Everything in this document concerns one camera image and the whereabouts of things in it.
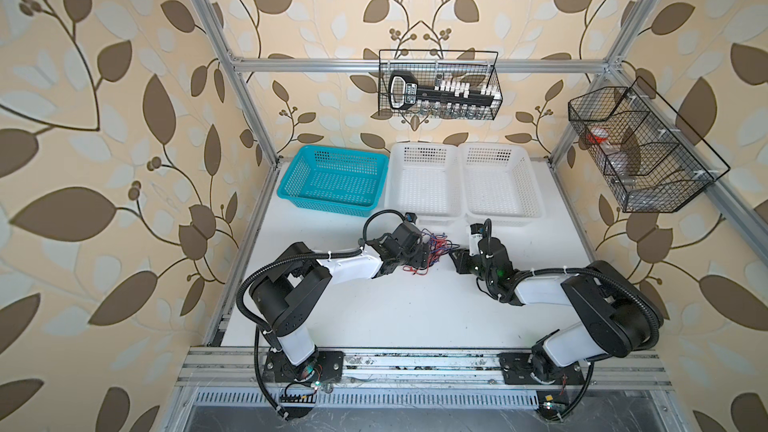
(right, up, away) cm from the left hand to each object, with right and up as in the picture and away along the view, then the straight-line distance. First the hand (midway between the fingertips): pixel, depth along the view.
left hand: (423, 248), depth 90 cm
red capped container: (+47, +33, -9) cm, 58 cm away
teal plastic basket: (-30, +21, +26) cm, 45 cm away
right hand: (+9, -2, +2) cm, 10 cm away
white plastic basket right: (+32, +20, +23) cm, 44 cm away
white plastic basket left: (+4, +22, +26) cm, 34 cm away
